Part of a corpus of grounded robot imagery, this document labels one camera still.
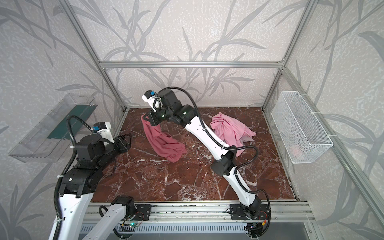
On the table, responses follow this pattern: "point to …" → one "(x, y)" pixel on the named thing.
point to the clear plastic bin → (54, 136)
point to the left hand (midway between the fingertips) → (131, 131)
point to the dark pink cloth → (163, 143)
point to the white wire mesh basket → (304, 137)
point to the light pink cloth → (230, 131)
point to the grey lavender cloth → (244, 138)
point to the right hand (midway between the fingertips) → (144, 113)
